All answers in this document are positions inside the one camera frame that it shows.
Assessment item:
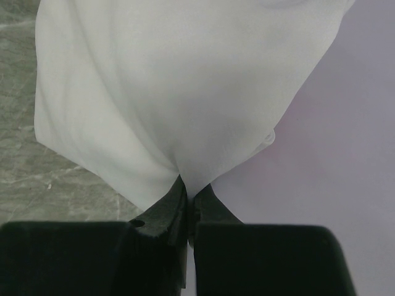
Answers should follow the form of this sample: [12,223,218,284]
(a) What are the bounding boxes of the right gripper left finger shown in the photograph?
[1,178,188,295]

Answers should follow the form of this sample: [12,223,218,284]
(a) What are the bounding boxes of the white t-shirt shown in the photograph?
[34,1,352,210]

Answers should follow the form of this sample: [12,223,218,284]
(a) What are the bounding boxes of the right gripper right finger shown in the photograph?
[193,186,356,296]

